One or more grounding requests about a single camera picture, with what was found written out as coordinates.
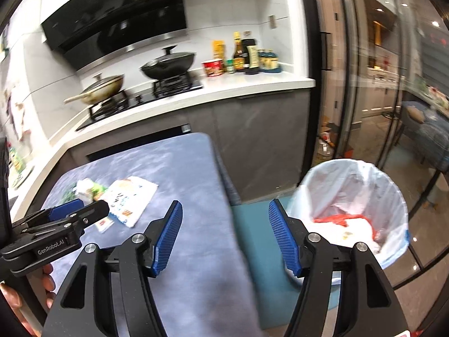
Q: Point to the black wok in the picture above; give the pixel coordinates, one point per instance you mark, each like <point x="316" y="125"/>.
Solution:
<point x="168" y="71"/>

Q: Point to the white printed plastic packet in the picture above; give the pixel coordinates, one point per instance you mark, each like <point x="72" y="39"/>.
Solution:
<point x="133" y="196"/>

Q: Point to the beige frying pan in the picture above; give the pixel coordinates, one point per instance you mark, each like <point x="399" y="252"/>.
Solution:
<point x="105" y="93"/>

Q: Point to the brown sauce bottle yellow label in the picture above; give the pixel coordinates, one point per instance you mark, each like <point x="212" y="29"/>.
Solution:
<point x="240" y="59"/>

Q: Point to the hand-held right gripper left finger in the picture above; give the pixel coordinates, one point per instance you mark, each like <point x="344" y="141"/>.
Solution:
<point x="168" y="238"/>

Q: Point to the small green-lid jar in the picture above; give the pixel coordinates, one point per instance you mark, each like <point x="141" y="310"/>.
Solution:
<point x="230" y="66"/>

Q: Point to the pink-white hanging cloth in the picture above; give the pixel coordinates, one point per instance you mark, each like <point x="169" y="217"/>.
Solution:
<point x="19" y="119"/>

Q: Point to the black range hood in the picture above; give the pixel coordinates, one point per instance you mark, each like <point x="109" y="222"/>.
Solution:
<point x="122" y="24"/>

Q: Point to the glass pan lid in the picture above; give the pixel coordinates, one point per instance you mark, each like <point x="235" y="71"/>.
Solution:
<point x="105" y="81"/>

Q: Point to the green dish soap bottle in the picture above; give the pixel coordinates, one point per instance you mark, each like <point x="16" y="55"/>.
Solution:
<point x="17" y="159"/>

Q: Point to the grey wall switch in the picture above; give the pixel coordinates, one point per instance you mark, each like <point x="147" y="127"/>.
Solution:
<point x="272" y="21"/>

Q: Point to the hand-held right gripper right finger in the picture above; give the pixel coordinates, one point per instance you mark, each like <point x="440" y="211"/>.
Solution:
<point x="284" y="238"/>

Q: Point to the green drink carton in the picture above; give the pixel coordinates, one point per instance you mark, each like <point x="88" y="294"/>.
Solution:
<point x="84" y="187"/>

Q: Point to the black framed glass door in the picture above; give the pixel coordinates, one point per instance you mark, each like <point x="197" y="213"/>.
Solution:
<point x="345" y="77"/>

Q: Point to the white plate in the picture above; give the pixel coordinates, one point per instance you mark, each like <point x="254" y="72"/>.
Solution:
<point x="22" y="179"/>

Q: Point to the trash bin with white liner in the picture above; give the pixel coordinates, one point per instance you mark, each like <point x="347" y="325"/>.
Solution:
<point x="368" y="189"/>

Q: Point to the kitchen counter with grey cabinets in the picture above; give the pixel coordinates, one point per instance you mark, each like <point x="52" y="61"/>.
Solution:
<point x="259" y="126"/>

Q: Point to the person's left hand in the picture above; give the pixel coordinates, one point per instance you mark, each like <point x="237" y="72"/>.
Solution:
<point x="10" y="300"/>

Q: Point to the yellow packet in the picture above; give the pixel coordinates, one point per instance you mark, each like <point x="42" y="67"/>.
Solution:
<point x="218" y="49"/>

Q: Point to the dark soy sauce bottle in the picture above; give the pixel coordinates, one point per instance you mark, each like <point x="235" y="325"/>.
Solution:
<point x="251" y="59"/>

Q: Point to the red plastic bag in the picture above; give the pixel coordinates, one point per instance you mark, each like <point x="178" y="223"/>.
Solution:
<point x="333" y="219"/>

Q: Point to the condiment jar set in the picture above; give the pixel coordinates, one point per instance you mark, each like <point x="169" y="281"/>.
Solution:
<point x="269" y="63"/>

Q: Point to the red instant noodle cup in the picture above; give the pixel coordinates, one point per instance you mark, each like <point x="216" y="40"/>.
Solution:
<point x="213" y="68"/>

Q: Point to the teal mat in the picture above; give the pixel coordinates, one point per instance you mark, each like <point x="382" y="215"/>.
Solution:
<point x="259" y="252"/>

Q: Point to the black gas stove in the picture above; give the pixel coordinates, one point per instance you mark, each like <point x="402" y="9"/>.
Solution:
<point x="140" y="100"/>

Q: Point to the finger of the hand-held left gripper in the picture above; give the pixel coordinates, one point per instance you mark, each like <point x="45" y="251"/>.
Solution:
<point x="94" y="210"/>
<point x="66" y="207"/>

